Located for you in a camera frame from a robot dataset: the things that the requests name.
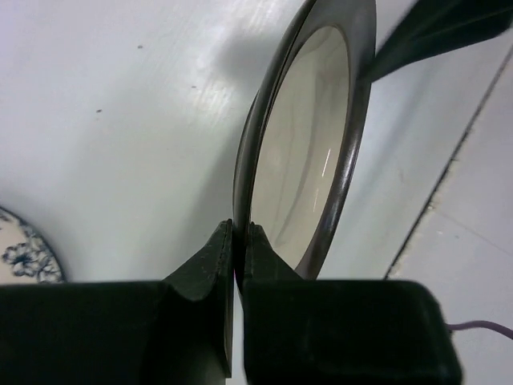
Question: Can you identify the blue floral white plate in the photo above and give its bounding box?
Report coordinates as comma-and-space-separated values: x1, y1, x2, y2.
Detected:
0, 208, 66, 286

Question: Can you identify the silver rimmed cream plate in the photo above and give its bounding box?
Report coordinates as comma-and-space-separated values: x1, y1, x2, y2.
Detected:
232, 1, 377, 280

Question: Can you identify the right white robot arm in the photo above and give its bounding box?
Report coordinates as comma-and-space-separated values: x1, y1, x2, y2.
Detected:
362, 0, 512, 83

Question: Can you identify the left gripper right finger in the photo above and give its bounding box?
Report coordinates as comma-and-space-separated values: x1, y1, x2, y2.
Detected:
242, 225, 463, 384

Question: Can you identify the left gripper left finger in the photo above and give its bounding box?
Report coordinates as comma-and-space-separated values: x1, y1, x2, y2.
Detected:
1, 220, 233, 384

